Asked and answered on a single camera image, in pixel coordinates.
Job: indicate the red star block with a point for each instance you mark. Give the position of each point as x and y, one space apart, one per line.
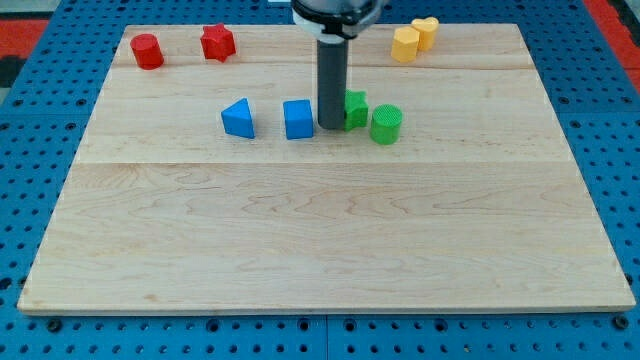
217 42

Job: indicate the blue cube block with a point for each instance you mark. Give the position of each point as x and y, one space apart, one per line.
298 119

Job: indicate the blue triangle block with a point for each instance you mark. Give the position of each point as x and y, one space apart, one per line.
237 119

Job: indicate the red cylinder block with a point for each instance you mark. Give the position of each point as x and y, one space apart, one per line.
147 51

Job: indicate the green cylinder block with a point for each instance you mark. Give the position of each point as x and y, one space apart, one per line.
385 124

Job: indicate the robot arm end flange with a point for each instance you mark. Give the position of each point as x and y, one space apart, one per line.
334 21

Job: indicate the yellow heart block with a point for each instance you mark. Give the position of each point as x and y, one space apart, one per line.
428 29

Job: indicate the yellow hexagon block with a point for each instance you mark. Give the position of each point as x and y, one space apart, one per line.
405 44

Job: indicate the wooden board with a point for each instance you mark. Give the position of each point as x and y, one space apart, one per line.
479 207

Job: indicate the green star block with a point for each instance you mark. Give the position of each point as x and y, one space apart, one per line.
356 110

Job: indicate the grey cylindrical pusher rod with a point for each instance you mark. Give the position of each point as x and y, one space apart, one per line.
332 64

